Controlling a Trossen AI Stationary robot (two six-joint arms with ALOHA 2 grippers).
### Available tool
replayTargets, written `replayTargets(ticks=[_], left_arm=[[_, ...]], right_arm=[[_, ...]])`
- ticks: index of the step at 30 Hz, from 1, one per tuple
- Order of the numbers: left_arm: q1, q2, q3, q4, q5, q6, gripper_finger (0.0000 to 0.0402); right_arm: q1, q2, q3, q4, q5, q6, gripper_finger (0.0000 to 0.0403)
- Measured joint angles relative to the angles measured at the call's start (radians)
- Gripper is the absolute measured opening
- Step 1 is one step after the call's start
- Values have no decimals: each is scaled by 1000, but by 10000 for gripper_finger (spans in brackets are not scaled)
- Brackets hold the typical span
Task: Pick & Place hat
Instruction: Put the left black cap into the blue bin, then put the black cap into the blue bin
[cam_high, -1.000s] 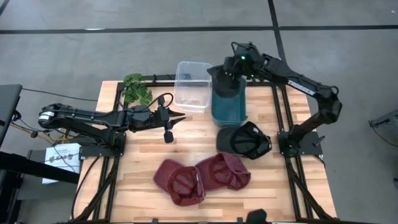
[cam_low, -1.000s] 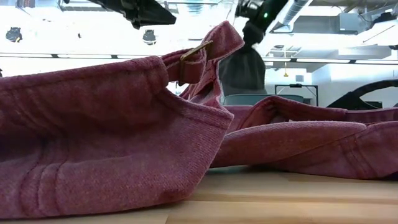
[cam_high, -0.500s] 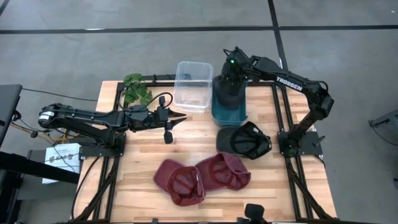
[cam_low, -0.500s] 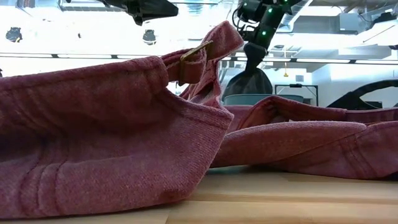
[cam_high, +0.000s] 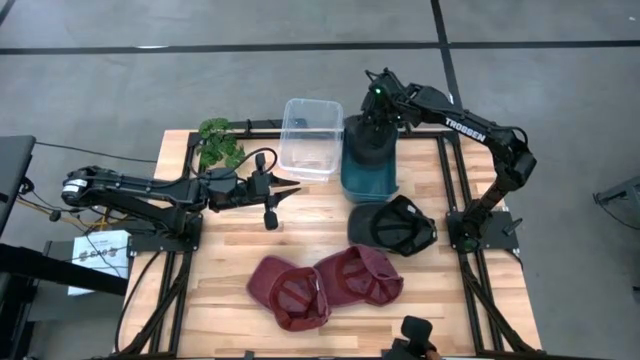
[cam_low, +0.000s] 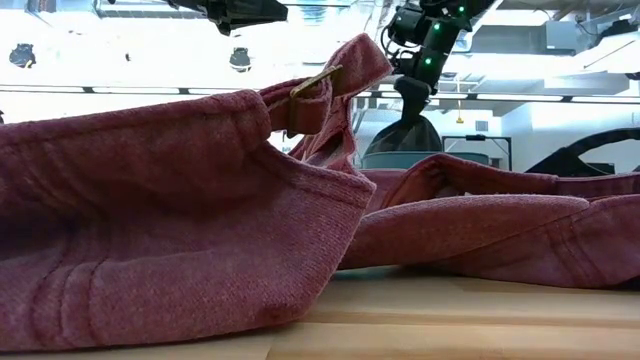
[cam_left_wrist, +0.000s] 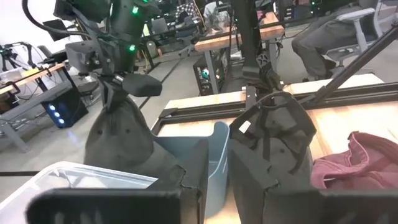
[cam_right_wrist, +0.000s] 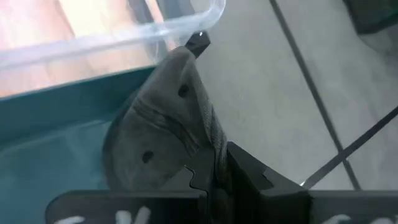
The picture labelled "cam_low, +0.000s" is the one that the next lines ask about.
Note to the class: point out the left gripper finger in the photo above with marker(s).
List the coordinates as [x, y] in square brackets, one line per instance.
[250, 12]

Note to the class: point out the red baseball cap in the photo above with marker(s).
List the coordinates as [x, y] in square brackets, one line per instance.
[150, 210]

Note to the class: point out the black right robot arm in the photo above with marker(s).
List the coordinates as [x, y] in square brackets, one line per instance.
[440, 40]

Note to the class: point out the black ceiling dome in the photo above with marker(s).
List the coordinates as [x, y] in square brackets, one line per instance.
[240, 60]

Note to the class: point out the grey-blue plastic bin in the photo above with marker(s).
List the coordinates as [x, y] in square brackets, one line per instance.
[450, 160]

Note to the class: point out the dark hanging ceiling object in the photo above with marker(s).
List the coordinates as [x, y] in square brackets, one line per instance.
[22, 56]

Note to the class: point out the grey wall box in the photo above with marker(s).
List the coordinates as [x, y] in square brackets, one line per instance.
[481, 126]

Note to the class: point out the black rectangular stand frame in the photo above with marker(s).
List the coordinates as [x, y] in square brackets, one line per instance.
[475, 138]

